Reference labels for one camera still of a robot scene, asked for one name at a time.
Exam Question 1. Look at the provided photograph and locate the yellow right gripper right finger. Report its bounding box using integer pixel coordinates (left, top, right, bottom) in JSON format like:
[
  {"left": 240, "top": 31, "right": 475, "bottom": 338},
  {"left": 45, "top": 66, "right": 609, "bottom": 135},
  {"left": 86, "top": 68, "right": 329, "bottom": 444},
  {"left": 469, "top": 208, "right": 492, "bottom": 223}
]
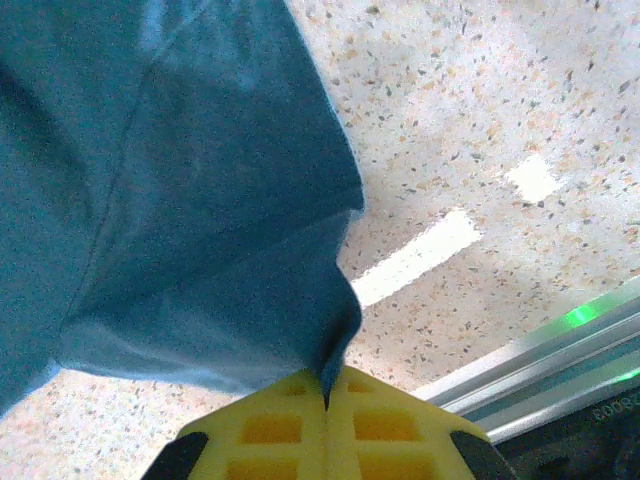
[{"left": 327, "top": 366, "right": 517, "bottom": 480}]

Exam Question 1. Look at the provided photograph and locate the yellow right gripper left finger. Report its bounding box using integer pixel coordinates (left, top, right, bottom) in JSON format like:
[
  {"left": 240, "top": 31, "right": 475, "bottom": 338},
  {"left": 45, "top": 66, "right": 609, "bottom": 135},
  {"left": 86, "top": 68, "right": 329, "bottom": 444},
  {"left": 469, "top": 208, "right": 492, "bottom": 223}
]
[{"left": 143, "top": 368, "right": 330, "bottom": 480}]

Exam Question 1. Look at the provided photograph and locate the blue t-shirt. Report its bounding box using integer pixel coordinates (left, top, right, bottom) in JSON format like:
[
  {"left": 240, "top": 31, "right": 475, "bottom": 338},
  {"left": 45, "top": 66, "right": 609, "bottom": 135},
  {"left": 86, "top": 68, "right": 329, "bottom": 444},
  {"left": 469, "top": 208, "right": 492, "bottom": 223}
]
[{"left": 0, "top": 0, "right": 369, "bottom": 424}]

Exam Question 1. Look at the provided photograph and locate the aluminium frame rail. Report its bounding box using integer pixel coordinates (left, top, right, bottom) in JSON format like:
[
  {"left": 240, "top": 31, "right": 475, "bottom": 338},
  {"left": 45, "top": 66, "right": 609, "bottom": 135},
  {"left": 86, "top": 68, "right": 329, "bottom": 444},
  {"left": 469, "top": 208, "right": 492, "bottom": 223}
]
[{"left": 414, "top": 274, "right": 640, "bottom": 446}]

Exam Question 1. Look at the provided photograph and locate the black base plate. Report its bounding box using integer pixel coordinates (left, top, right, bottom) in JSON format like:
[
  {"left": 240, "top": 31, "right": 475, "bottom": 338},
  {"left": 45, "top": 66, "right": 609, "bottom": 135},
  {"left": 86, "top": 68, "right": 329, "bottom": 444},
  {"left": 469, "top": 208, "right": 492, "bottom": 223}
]
[{"left": 492, "top": 369, "right": 640, "bottom": 480}]

